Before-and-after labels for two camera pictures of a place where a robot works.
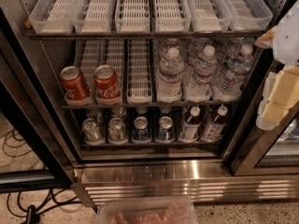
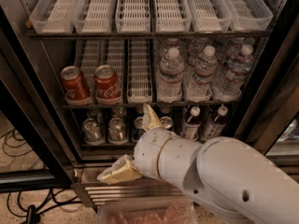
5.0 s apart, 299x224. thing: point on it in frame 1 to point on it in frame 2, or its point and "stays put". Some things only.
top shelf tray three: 133,15 stays put
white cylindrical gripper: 290,36 to 147,154
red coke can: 106,86 stays put
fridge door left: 27,101 stays put
